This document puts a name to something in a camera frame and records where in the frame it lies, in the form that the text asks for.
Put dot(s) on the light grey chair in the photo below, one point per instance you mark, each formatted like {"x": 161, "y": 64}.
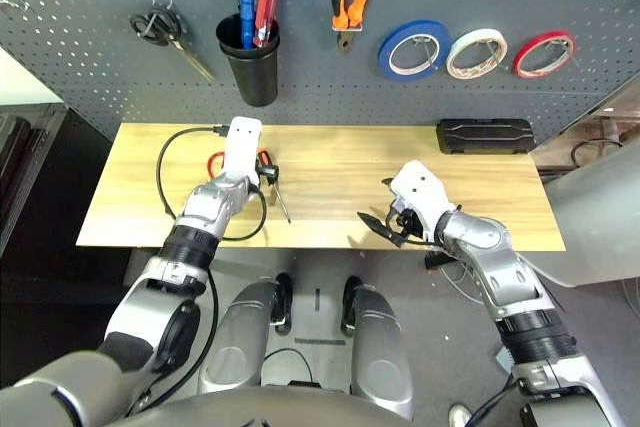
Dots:
{"x": 590, "y": 227}

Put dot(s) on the silver right robot leg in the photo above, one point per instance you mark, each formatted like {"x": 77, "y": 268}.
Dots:
{"x": 380, "y": 347}

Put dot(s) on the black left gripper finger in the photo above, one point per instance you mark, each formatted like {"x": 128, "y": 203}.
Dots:
{"x": 273, "y": 173}

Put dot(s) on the double prong metal hook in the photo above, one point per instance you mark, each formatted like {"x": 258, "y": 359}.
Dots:
{"x": 15, "y": 3}

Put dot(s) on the black floor box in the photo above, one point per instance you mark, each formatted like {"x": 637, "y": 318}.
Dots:
{"x": 305, "y": 384}

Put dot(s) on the black plastic cup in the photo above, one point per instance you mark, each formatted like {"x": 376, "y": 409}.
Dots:
{"x": 255, "y": 77}

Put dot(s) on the long black floor tape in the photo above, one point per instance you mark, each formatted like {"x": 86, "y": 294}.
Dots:
{"x": 320, "y": 341}

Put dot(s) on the black right robot foot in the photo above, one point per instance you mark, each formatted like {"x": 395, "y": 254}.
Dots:
{"x": 352, "y": 299}

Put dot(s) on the grey robot torso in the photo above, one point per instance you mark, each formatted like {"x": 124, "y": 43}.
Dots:
{"x": 260, "y": 407}

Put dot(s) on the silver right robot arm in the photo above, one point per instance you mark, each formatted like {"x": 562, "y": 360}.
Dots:
{"x": 485, "y": 237}

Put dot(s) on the red tape roll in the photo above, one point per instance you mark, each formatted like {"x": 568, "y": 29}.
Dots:
{"x": 542, "y": 36}

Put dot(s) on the white tape roll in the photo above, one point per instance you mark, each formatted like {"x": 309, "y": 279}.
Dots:
{"x": 477, "y": 33}

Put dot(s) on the metal tape hook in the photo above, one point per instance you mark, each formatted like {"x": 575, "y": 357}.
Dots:
{"x": 425, "y": 49}
{"x": 567, "y": 52}
{"x": 492, "y": 53}

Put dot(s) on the white sneaker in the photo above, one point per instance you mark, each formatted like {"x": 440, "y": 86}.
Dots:
{"x": 459, "y": 416}

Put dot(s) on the flat black tool case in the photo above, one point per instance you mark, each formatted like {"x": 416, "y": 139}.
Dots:
{"x": 485, "y": 137}

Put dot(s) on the silver left robot leg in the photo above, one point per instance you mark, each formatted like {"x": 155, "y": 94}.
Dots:
{"x": 240, "y": 342}

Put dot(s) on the metal scissors hook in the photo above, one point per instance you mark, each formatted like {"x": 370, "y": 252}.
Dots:
{"x": 162, "y": 6}

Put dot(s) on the blue tape roll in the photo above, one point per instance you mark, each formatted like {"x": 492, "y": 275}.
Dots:
{"x": 387, "y": 59}

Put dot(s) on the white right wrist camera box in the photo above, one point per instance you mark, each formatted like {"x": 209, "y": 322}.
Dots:
{"x": 420, "y": 192}

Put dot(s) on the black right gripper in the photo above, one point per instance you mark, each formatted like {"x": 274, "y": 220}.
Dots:
{"x": 407, "y": 224}

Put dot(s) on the grey metal pegboard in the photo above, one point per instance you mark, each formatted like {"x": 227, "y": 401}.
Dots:
{"x": 310, "y": 97}

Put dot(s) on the black table foot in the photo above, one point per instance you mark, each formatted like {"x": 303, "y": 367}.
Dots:
{"x": 439, "y": 261}

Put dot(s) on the brown wooden platform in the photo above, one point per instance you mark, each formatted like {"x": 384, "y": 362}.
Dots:
{"x": 600, "y": 122}

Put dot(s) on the black robot foot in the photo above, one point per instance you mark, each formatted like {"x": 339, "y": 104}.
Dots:
{"x": 285, "y": 297}
{"x": 352, "y": 299}

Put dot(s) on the large black flight case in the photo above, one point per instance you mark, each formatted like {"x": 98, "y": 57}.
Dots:
{"x": 30, "y": 147}

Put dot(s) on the black left robot foot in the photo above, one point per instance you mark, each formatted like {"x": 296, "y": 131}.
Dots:
{"x": 285, "y": 297}

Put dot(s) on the silver robot leg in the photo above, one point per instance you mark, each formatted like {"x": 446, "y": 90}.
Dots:
{"x": 380, "y": 347}
{"x": 240, "y": 342}

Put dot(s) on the short black floor tape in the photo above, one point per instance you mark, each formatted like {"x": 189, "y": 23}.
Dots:
{"x": 317, "y": 299}

